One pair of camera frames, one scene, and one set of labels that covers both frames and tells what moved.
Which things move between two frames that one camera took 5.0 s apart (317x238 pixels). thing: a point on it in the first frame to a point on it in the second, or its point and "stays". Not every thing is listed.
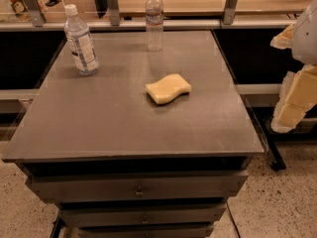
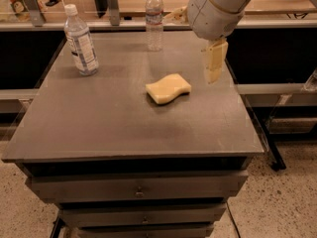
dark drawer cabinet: x=153 y=145 stays
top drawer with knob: x=137 y=186 stays
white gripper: x=306 y=37 to x=208 y=17
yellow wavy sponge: x=167 y=88 stays
